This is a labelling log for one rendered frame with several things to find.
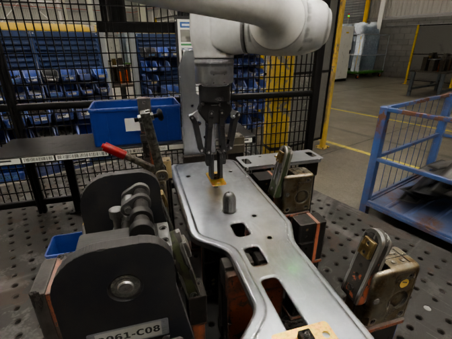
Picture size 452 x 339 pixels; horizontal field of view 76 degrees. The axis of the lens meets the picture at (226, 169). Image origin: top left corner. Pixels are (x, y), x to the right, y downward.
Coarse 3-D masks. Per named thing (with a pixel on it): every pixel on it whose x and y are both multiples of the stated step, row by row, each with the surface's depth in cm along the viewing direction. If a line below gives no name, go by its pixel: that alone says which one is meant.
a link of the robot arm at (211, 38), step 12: (192, 24) 61; (204, 24) 59; (216, 24) 58; (228, 24) 58; (240, 24) 57; (192, 36) 62; (204, 36) 60; (216, 36) 59; (228, 36) 59; (240, 36) 58; (204, 48) 61; (216, 48) 61; (228, 48) 61; (240, 48) 61
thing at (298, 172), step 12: (300, 168) 79; (288, 180) 75; (300, 180) 76; (312, 180) 77; (288, 192) 76; (300, 192) 78; (276, 204) 81; (288, 204) 78; (300, 204) 79; (288, 216) 79
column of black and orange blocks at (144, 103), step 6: (138, 102) 92; (144, 102) 93; (150, 102) 93; (138, 108) 93; (144, 108) 93; (150, 108) 94; (144, 132) 98; (144, 138) 97; (144, 144) 98; (144, 150) 99; (144, 156) 100; (150, 162) 101
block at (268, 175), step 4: (256, 172) 93; (260, 172) 93; (264, 172) 93; (268, 172) 93; (272, 172) 93; (252, 176) 92; (256, 176) 90; (260, 176) 90; (264, 176) 90; (268, 176) 90; (256, 180) 89; (260, 180) 87; (264, 180) 88; (268, 180) 88; (260, 184) 88; (264, 184) 88; (268, 184) 89; (264, 188) 89; (268, 192) 90; (268, 196) 90; (272, 200) 91; (252, 248) 100; (256, 248) 98
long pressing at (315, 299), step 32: (192, 192) 76; (224, 192) 76; (256, 192) 76; (192, 224) 62; (224, 224) 62; (256, 224) 62; (288, 224) 63; (288, 256) 53; (256, 288) 46; (288, 288) 46; (320, 288) 46; (256, 320) 40; (320, 320) 41; (352, 320) 41
